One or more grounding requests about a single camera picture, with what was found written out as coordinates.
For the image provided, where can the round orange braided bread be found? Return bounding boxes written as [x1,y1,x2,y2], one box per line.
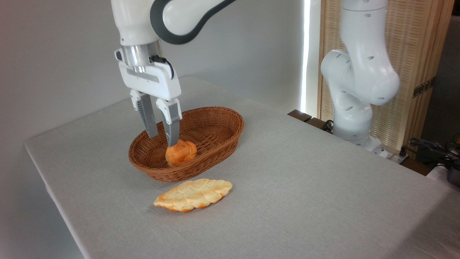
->
[165,140,198,167]

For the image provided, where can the wooden bamboo folding screen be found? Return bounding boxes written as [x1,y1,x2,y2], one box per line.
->
[318,0,455,159]

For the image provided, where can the grey tablecloth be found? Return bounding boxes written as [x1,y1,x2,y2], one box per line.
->
[24,76,460,259]

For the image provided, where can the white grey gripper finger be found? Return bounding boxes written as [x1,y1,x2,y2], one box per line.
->
[156,98,183,147]
[130,89,159,138]

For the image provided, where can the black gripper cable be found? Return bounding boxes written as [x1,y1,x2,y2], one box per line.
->
[151,55,175,80]

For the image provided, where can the brown wicker oval basket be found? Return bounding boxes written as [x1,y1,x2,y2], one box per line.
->
[128,106,245,183]

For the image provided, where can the black cable bundle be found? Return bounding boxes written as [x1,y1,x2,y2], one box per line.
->
[409,134,460,170]

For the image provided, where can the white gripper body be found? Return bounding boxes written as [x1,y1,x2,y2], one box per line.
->
[114,49,182,101]

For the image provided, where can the long pale braided bread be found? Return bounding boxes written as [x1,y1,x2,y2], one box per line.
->
[153,178,233,213]

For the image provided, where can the dark brown wooden furniture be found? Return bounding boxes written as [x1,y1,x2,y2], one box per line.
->
[287,109,335,133]

